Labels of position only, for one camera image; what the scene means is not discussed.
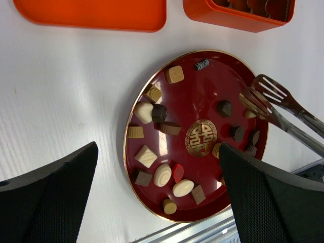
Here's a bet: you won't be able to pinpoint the dark heart chocolate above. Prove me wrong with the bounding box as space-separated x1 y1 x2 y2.
216 100 233 117

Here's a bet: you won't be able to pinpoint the orange tin lid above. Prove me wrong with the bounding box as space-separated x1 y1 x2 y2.
13 0 167 32

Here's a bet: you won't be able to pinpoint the white heart chocolate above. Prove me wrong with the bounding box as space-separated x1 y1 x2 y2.
134 102 153 124

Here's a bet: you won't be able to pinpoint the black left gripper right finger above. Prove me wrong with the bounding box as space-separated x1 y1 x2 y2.
219 143 323 242

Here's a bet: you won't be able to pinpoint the tan fluted cup chocolate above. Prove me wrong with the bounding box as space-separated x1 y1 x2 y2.
127 126 144 139

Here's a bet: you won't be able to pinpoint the dark round chocolate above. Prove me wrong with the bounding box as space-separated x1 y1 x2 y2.
151 104 168 123

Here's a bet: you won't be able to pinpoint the round red plate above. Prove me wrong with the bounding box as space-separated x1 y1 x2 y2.
123 50 269 222

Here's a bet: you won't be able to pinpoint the white square chocolate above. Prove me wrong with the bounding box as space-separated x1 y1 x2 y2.
135 145 157 168

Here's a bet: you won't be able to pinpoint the orange chocolate box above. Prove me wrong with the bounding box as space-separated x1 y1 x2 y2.
183 1 295 33

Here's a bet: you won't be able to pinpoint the aluminium frame rail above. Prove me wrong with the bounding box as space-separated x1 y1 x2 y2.
129 158 324 243

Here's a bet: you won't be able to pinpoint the tan heart chocolate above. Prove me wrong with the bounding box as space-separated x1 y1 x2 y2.
245 110 256 119

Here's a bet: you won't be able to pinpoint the dark fluted cup chocolate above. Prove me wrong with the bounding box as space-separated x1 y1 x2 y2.
245 144 257 157

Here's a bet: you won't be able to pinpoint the brown cup chocolate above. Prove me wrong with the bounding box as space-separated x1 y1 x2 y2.
154 121 182 135

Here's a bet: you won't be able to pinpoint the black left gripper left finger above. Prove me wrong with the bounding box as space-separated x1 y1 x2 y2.
1 142 98 242

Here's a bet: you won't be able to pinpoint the red leaf chocolate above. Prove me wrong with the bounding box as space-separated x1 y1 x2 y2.
172 164 184 183

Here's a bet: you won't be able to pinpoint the metal serving tongs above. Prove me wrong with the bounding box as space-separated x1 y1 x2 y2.
238 74 324 158

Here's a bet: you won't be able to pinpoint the tan cylinder chocolate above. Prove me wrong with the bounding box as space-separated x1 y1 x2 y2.
163 199 177 215

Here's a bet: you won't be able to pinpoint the light brown diamond chocolate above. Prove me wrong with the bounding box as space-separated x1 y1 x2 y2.
191 185 206 205

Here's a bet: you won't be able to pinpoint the tan square chocolate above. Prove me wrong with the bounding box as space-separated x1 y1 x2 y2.
166 65 184 84

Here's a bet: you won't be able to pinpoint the white swirl oval chocolate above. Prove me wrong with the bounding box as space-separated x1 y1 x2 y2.
153 164 172 187

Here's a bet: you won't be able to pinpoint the brown square chocolate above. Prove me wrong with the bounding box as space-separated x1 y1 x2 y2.
134 170 152 187

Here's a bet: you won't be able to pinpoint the tan leaf pattern chocolate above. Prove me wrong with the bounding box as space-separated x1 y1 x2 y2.
142 84 162 103

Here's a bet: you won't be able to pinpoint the tan shell chocolate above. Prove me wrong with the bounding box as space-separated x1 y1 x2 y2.
212 143 221 159

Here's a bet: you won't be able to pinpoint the black white striped chocolate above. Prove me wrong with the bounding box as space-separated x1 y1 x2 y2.
194 58 210 71

